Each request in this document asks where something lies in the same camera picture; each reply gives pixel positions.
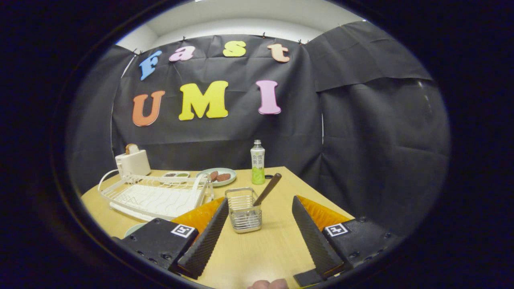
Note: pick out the white toaster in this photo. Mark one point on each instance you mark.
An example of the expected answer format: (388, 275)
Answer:
(134, 163)

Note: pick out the green plate with sausages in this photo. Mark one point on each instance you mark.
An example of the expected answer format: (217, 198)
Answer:
(207, 174)

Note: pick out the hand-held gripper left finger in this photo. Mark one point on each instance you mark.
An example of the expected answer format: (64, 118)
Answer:
(202, 245)

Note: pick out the green drink bottle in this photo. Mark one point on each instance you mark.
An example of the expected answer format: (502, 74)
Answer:
(258, 164)

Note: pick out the brown sausage piece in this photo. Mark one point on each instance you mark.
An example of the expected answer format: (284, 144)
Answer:
(213, 175)
(223, 177)

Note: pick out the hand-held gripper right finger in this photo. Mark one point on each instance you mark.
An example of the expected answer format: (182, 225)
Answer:
(315, 241)

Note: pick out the toast bread slice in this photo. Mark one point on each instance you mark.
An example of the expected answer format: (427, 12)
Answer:
(131, 148)

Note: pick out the small two-part sauce dish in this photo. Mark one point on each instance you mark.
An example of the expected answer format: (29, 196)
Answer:
(176, 175)

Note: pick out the pale green plate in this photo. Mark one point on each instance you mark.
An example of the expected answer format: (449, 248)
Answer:
(134, 229)

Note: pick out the black backdrop cloth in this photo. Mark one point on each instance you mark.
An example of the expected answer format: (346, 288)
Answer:
(241, 140)

